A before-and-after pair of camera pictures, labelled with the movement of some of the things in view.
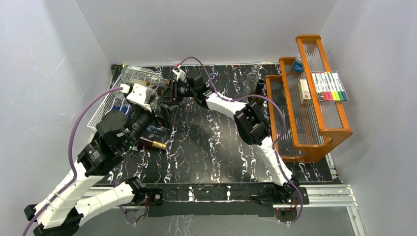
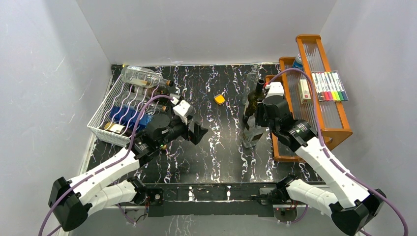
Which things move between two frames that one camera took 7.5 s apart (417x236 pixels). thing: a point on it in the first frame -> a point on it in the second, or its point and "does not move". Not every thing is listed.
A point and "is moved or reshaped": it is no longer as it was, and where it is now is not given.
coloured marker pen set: [329, 86] does not move
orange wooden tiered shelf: [306, 109] does not move
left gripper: [163, 120] -> [194, 137]
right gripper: [170, 94] -> [258, 115]
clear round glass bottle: [139, 74] does not move
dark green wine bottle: [258, 91] does not move
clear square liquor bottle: [158, 88] is moved or reshaped
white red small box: [304, 92] does not move
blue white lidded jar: [297, 66] does not move
